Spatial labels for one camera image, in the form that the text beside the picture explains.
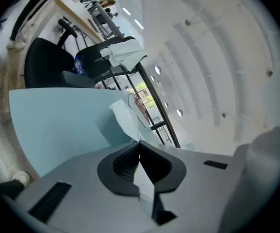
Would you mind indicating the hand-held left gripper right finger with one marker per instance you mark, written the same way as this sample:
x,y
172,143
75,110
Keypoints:
x,y
198,190

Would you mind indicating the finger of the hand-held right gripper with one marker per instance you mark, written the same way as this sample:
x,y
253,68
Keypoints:
x,y
263,173

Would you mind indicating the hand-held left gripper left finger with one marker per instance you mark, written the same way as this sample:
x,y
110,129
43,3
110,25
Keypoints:
x,y
81,190

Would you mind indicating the person's white left shoe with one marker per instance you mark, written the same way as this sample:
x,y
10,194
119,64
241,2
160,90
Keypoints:
x,y
21,178

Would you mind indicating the person's black trousers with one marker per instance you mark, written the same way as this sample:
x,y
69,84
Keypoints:
x,y
11,189

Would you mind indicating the pale blue table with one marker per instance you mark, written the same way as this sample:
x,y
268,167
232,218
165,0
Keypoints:
x,y
57,120

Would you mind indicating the round ceiling light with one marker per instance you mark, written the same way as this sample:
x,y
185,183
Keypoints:
x,y
157,70
179,112

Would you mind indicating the black metal railing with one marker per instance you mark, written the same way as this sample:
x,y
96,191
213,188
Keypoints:
x,y
161,110

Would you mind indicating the blue water bottle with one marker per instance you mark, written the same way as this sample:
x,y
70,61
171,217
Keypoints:
x,y
78,65

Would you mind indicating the black office chair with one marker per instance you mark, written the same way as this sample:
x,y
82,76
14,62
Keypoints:
x,y
45,62

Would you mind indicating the pale green garment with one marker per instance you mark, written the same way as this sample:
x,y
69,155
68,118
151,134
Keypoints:
x,y
124,54

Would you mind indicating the ceiling strip light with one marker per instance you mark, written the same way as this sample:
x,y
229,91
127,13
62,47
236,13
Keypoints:
x,y
139,24
126,11

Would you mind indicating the wooden desk with white legs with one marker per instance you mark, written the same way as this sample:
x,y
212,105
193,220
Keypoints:
x,y
74,11

